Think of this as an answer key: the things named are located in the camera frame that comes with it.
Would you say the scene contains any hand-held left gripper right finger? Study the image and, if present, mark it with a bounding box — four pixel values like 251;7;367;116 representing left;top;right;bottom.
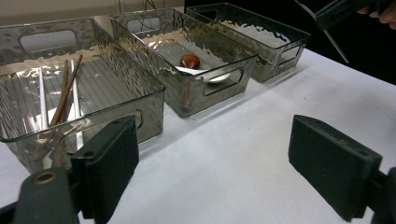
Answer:
288;114;383;222

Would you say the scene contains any white table sheet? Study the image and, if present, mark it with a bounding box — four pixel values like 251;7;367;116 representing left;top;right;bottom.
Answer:
0;48;396;224

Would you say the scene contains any white spoon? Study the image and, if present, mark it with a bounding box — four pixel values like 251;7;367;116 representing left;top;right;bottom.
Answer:
174;64;232;84

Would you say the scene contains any brown spoon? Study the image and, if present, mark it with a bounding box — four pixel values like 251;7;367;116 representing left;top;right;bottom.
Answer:
179;53;202;110

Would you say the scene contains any brown chopstick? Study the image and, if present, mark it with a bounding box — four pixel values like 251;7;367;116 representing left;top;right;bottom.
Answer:
49;54;84;127
57;59;69;125

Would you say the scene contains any black cable bundle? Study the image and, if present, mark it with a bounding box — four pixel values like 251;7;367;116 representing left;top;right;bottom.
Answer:
141;0;166;10

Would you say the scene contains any clear grey plastic bin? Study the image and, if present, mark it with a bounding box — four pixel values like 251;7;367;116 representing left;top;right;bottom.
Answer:
0;17;166;175
186;2;312;83
110;7;260;119

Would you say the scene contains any white chopstick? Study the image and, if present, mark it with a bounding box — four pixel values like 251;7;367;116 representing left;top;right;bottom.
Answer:
37;64;50;131
69;59;85;150

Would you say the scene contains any beige wooden desk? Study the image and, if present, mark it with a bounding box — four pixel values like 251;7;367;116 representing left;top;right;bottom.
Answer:
0;0;185;27

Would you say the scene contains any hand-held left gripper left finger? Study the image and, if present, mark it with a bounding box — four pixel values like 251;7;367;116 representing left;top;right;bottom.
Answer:
70;115;140;224

